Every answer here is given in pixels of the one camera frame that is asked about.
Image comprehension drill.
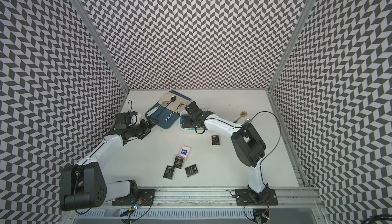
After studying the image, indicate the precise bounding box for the blue Vinda tissue pack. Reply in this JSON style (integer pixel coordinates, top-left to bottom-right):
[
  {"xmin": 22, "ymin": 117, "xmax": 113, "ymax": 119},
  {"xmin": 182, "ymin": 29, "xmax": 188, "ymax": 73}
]
[{"xmin": 180, "ymin": 115, "xmax": 192, "ymax": 130}]

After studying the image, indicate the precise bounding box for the white storage box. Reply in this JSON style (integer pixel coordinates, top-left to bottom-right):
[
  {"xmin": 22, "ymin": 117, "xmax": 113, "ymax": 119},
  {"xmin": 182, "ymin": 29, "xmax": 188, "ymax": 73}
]
[{"xmin": 179, "ymin": 110, "xmax": 206, "ymax": 135}]

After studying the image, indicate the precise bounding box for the black tissue pack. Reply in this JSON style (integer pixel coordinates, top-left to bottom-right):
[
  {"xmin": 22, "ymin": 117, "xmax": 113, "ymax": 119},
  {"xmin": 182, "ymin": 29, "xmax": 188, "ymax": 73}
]
[
  {"xmin": 185, "ymin": 164, "xmax": 199, "ymax": 178},
  {"xmin": 163, "ymin": 165, "xmax": 175, "ymax": 180},
  {"xmin": 211, "ymin": 135, "xmax": 220, "ymax": 146},
  {"xmin": 174, "ymin": 156, "xmax": 184, "ymax": 169}
]

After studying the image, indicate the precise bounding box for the pink tissue pack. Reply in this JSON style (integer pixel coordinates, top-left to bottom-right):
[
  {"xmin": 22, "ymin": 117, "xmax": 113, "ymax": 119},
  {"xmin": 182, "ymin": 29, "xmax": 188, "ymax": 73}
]
[{"xmin": 179, "ymin": 145, "xmax": 191, "ymax": 160}]

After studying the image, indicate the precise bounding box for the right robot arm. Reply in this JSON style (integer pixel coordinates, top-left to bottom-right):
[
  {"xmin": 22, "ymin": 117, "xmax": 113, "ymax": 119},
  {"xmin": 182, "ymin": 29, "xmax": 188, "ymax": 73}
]
[{"xmin": 184, "ymin": 111, "xmax": 271, "ymax": 204}]

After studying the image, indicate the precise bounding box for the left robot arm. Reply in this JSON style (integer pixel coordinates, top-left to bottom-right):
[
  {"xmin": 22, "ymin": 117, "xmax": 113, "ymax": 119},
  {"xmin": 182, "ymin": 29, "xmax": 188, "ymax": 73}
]
[{"xmin": 60, "ymin": 117, "xmax": 156, "ymax": 211}]

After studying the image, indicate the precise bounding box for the teal serving tray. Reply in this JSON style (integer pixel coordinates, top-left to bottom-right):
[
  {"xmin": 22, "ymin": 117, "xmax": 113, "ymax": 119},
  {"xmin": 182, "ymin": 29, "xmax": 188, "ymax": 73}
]
[{"xmin": 145, "ymin": 91, "xmax": 192, "ymax": 129}]

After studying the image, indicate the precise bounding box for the black metal spoon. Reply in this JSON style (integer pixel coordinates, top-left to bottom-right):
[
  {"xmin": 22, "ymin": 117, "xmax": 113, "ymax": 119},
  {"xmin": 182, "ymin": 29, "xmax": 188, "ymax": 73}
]
[{"xmin": 157, "ymin": 95, "xmax": 177, "ymax": 117}]

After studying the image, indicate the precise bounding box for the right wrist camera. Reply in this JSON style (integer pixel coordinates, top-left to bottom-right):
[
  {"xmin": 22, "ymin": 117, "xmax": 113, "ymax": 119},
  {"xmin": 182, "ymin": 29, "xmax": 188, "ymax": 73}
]
[{"xmin": 185, "ymin": 101, "xmax": 213, "ymax": 121}]

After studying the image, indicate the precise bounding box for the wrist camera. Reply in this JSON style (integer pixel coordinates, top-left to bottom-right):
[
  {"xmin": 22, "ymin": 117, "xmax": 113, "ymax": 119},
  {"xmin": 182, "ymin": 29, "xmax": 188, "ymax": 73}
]
[
  {"xmin": 185, "ymin": 101, "xmax": 213, "ymax": 121},
  {"xmin": 115, "ymin": 112, "xmax": 138, "ymax": 130}
]

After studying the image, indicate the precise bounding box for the patterned handle fork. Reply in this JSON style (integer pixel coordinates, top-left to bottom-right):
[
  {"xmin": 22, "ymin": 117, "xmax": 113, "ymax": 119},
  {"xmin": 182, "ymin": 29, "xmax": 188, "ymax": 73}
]
[{"xmin": 165, "ymin": 102, "xmax": 184, "ymax": 121}]

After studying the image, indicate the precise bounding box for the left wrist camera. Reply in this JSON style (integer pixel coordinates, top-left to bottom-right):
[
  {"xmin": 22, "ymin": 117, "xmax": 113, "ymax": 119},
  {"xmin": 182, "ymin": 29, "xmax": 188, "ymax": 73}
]
[{"xmin": 115, "ymin": 112, "xmax": 138, "ymax": 130}]

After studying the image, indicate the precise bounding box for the white handled spoon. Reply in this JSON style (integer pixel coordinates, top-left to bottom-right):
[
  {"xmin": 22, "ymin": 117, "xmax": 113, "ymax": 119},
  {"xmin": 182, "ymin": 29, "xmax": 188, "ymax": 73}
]
[{"xmin": 146, "ymin": 101, "xmax": 169, "ymax": 117}]

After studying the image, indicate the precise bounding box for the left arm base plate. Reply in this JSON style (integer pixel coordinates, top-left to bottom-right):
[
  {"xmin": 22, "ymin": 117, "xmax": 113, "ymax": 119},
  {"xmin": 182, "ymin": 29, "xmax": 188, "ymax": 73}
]
[{"xmin": 112, "ymin": 189, "xmax": 156, "ymax": 207}]

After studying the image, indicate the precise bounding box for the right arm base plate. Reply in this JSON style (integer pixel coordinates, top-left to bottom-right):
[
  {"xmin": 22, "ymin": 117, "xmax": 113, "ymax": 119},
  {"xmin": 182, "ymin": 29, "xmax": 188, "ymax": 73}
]
[{"xmin": 234, "ymin": 187, "xmax": 278, "ymax": 206}]

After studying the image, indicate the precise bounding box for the aluminium front rail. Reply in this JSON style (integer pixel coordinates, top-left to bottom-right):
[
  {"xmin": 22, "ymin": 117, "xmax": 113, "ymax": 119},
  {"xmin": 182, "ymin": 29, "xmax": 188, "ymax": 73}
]
[{"xmin": 139, "ymin": 187, "xmax": 324, "ymax": 208}]

